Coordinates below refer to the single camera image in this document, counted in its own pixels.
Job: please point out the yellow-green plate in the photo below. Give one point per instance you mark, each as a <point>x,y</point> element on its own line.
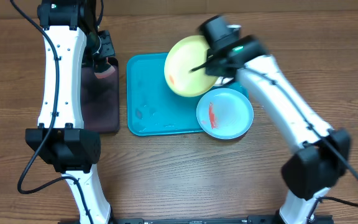
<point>185,55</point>

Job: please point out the green and red sponge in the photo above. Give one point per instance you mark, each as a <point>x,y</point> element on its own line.
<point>104,70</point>

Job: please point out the black rectangular tray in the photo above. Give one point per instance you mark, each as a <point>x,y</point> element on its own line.
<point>100,99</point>

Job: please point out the white plate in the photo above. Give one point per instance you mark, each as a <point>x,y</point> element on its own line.
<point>222,81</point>

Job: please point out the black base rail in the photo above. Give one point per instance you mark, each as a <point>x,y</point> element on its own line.
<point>194,221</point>

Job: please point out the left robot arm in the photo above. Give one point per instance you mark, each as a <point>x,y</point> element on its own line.
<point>70,31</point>

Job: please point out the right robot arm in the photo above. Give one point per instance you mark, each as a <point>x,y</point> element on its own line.
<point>319,151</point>

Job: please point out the light blue plate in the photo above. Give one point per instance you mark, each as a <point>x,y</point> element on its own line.
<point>225,113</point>

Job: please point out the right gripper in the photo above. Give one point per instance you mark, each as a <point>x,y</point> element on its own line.
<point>214,65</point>

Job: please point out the teal plastic tray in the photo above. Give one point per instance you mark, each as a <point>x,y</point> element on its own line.
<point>152,107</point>

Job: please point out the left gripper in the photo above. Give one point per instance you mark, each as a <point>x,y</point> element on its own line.
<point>109,50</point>

